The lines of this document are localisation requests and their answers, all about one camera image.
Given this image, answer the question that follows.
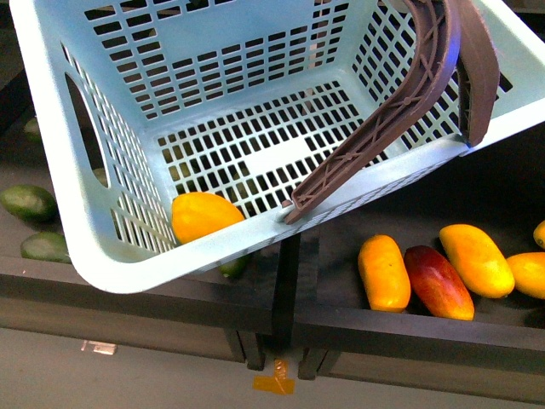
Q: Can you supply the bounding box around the yellow lemon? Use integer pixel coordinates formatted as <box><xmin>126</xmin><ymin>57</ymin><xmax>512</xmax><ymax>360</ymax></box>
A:
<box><xmin>171</xmin><ymin>192</ymin><xmax>245</xmax><ymax>245</ymax></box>

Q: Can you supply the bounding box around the light blue plastic basket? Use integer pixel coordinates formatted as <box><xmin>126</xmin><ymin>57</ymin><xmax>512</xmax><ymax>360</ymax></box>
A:
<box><xmin>9</xmin><ymin>0</ymin><xmax>545</xmax><ymax>295</ymax></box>

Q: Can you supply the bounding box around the orange yellow mango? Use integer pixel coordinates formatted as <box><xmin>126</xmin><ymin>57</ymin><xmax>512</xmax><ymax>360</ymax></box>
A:
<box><xmin>358</xmin><ymin>234</ymin><xmax>411</xmax><ymax>313</ymax></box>

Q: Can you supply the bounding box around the red mango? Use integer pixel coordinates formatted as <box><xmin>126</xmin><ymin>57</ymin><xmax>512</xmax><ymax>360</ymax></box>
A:
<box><xmin>404</xmin><ymin>245</ymin><xmax>475</xmax><ymax>321</ymax></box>

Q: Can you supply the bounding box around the yellow mango at edge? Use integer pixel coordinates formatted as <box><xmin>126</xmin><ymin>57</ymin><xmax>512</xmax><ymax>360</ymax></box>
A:
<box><xmin>507</xmin><ymin>252</ymin><xmax>545</xmax><ymax>299</ymax></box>

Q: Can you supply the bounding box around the dark wooden display cabinet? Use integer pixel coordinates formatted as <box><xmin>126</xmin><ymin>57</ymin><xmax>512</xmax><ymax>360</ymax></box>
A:
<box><xmin>9</xmin><ymin>1</ymin><xmax>319</xmax><ymax>368</ymax></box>

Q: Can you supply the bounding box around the orange floor tape marker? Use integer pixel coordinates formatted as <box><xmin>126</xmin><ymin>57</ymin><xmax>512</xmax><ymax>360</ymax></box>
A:
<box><xmin>252</xmin><ymin>359</ymin><xmax>295</xmax><ymax>395</ymax></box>

